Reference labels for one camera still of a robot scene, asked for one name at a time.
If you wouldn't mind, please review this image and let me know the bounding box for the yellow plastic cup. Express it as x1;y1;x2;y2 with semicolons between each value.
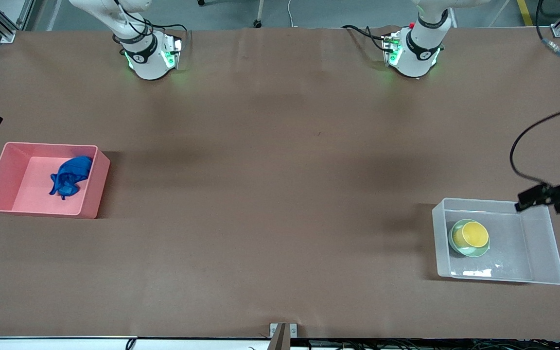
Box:
462;221;490;249

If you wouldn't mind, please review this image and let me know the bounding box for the pale green bowl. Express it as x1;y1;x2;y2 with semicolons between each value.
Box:
448;219;491;258

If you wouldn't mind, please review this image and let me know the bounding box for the blue cloth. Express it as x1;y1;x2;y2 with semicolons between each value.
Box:
49;156;94;200

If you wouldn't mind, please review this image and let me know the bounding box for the clear plastic box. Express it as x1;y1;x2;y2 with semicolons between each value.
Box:
432;197;560;285

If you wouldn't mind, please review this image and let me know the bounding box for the pink plastic bin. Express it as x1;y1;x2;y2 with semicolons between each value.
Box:
0;142;111;219

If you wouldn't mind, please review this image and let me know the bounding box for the brown table cover sheet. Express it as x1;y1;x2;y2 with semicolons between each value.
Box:
0;27;560;340

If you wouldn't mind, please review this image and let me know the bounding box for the black right arm base cable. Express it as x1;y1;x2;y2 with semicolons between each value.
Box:
151;23;189;39

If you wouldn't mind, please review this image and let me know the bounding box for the black arm base cable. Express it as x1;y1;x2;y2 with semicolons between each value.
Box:
342;24;388;52
151;23;189;39

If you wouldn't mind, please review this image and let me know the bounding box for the black left arm base cable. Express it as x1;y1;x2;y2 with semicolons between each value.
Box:
342;24;388;52

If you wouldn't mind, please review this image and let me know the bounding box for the metal bracket with brown strip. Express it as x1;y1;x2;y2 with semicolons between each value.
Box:
269;322;298;350

